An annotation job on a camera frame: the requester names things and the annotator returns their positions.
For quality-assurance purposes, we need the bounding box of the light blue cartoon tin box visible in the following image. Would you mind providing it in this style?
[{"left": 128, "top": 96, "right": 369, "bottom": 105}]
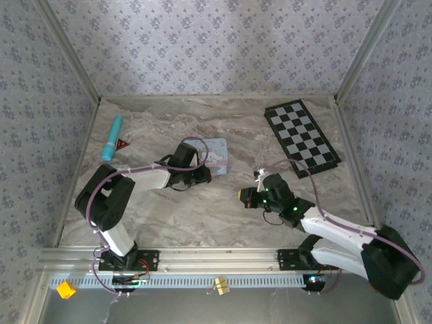
[{"left": 187, "top": 137, "right": 232, "bottom": 178}]

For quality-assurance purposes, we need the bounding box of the black grey chessboard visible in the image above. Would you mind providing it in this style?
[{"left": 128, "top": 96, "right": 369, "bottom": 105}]
[{"left": 263, "top": 99, "right": 342, "bottom": 180}]

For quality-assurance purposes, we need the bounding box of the turquoise plastic bottle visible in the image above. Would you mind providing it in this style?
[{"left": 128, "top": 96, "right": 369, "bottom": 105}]
[{"left": 101, "top": 114, "right": 124, "bottom": 161}]

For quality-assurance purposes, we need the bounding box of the beige binder clip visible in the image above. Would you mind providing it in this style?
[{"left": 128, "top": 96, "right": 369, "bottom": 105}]
[{"left": 207, "top": 276, "right": 232, "bottom": 296}]

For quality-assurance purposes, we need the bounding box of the controller circuit board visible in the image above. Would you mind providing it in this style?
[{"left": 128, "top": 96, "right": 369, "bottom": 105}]
[
  {"left": 112, "top": 274, "right": 151, "bottom": 292},
  {"left": 302, "top": 273, "right": 329, "bottom": 292}
]

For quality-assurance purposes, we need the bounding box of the yellow toy brick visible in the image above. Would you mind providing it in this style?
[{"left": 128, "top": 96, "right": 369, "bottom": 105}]
[{"left": 56, "top": 281, "right": 77, "bottom": 300}]

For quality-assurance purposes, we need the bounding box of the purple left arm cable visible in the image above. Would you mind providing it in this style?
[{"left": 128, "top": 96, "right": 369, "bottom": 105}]
[{"left": 86, "top": 136, "right": 210, "bottom": 237}]

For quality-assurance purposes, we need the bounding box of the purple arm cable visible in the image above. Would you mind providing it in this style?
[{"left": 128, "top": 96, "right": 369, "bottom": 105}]
[
  {"left": 86, "top": 136, "right": 210, "bottom": 237},
  {"left": 265, "top": 159, "right": 426, "bottom": 286}
]

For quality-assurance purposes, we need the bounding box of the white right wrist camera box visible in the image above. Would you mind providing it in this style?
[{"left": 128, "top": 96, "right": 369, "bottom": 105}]
[{"left": 253, "top": 168, "right": 269, "bottom": 191}]

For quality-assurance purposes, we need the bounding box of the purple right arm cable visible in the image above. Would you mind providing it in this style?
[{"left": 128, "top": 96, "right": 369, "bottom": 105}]
[{"left": 265, "top": 159, "right": 426, "bottom": 286}]

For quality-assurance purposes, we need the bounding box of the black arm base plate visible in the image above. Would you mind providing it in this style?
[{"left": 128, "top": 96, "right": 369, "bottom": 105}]
[
  {"left": 277, "top": 248, "right": 340, "bottom": 271},
  {"left": 97, "top": 249, "right": 160, "bottom": 272}
]

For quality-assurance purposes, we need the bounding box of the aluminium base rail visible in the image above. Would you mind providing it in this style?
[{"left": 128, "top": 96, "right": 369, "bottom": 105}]
[{"left": 36, "top": 247, "right": 342, "bottom": 273}]

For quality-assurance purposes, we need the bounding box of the aluminium side rail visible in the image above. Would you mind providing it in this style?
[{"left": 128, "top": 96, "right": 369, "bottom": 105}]
[
  {"left": 332, "top": 95, "right": 381, "bottom": 230},
  {"left": 52, "top": 99, "right": 102, "bottom": 249}
]

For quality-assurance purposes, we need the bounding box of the grey slotted cable tray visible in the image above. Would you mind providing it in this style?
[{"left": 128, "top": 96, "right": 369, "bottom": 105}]
[{"left": 49, "top": 273, "right": 306, "bottom": 290}]

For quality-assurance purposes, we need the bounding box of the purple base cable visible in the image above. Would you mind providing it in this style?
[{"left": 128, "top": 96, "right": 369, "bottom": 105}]
[
  {"left": 91, "top": 248, "right": 122, "bottom": 297},
  {"left": 319, "top": 265, "right": 343, "bottom": 295}
]

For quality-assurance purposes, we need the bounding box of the aluminium frame post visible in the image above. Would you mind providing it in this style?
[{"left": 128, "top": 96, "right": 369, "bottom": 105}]
[
  {"left": 335, "top": 0, "right": 402, "bottom": 102},
  {"left": 33, "top": 0, "right": 102, "bottom": 104}
]

